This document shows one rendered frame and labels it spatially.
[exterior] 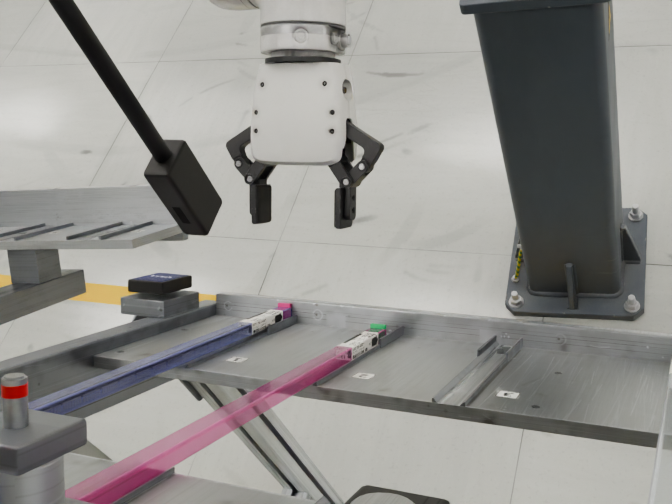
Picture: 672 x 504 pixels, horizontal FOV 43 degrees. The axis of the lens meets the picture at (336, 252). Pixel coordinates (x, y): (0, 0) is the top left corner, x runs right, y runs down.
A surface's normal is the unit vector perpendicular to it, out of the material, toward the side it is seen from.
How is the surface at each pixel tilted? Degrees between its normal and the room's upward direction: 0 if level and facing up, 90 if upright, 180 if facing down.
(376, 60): 0
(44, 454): 90
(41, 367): 90
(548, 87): 90
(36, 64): 0
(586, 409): 48
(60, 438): 90
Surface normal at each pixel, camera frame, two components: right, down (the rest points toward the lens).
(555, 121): -0.22, 0.81
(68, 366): 0.92, 0.06
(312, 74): -0.26, 0.09
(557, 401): 0.01, -0.99
